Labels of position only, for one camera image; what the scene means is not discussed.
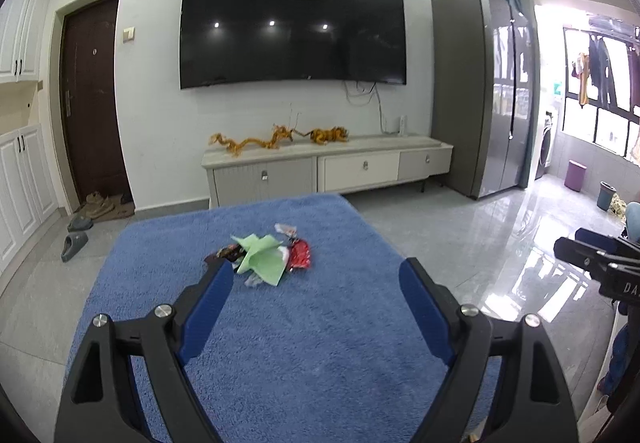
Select washing machine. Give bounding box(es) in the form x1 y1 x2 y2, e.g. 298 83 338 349
535 111 554 180

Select purple stool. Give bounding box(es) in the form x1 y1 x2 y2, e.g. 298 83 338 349
564 159 587 193

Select dark brown snack wrapper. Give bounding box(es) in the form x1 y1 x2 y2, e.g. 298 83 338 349
204 244 246 273

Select white wall switch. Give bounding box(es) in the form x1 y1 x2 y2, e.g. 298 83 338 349
122 27 136 42

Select grey slipper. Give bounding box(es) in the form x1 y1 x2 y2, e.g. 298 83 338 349
61 232 89 263

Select grey double door refrigerator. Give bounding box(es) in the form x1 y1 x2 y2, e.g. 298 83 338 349
432 0 534 200

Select white tall cupboard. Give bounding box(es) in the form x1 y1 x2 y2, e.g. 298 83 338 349
1 0 58 270

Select red snack wrapper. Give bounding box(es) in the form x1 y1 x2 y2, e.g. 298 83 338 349
286 238 311 272

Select large black wall television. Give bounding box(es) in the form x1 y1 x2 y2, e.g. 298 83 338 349
179 0 407 89

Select white router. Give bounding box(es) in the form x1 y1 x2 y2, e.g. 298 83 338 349
398 115 408 138

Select golden dragon figurine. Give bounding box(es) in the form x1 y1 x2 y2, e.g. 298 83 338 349
208 126 293 157

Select green crumpled paper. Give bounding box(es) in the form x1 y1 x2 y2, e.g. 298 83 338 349
232 234 290 287

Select golden tiger figurine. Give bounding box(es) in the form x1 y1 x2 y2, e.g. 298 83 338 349
294 127 348 145

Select dark brown entrance door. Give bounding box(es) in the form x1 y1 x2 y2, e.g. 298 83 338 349
60 0 130 203

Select blue fluffy blanket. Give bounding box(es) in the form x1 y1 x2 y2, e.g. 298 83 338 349
77 194 446 442

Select dark green bucket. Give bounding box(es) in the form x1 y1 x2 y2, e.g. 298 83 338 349
597 181 616 211

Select white grey TV cabinet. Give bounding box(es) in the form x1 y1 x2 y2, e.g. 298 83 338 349
202 136 454 208

